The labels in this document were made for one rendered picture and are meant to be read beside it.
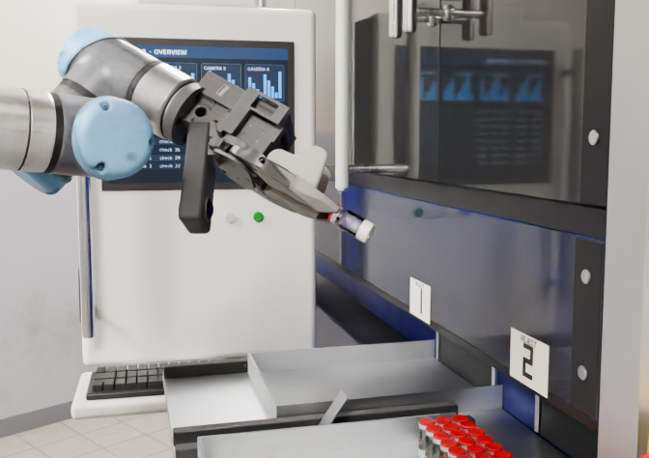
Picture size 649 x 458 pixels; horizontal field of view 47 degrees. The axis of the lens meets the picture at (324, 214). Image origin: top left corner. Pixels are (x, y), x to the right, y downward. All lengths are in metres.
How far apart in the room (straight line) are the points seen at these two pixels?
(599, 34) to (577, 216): 0.18
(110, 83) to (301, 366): 0.66
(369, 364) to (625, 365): 0.66
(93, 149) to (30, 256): 2.80
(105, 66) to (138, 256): 0.80
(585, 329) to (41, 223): 2.91
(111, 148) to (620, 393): 0.53
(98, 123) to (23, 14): 2.81
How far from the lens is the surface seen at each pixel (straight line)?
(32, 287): 3.51
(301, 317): 1.67
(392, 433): 1.02
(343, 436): 1.00
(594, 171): 0.80
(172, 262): 1.61
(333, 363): 1.34
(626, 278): 0.75
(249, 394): 1.21
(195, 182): 0.79
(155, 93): 0.83
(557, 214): 0.85
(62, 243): 3.54
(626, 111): 0.75
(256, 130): 0.80
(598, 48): 0.80
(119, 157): 0.70
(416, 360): 1.37
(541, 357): 0.89
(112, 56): 0.87
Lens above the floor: 1.28
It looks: 6 degrees down
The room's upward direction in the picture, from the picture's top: straight up
